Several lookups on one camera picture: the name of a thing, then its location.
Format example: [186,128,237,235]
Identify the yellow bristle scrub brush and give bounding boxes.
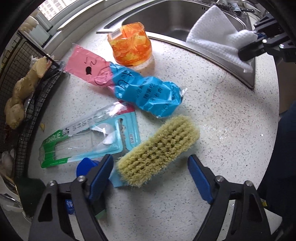
[116,116,200,188]

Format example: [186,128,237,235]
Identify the blue round lid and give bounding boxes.
[76,158,100,179]

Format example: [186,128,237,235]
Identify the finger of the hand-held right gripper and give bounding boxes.
[238,39,269,62]
[254,13,281,39]

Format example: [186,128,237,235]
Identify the steel sink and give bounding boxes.
[97,0,257,88]

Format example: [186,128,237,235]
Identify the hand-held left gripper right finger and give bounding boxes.
[188,155,273,241]

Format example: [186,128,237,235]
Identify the blue plastic wrapper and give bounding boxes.
[109,62,186,118]

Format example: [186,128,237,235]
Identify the pink plastic wrapper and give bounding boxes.
[65,44,115,88]

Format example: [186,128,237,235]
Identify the ginger root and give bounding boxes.
[5,76,35,129]
[30,57,50,78]

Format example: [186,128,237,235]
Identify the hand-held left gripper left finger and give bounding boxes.
[30,154,114,241]

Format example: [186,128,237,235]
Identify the blue tissue pack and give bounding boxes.
[65,199,75,215]

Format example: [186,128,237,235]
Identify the green blister package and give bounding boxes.
[38,102,141,168]

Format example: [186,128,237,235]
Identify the black wire rack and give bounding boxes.
[0,30,65,176]

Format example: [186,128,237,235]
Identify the window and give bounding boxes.
[35,0,77,30]

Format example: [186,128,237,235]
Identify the orange plastic container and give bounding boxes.
[107,22,154,70]

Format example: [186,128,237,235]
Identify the person's dark trousers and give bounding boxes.
[255,100,296,209]

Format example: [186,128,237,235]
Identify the white paper towel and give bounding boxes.
[186,5,258,73]

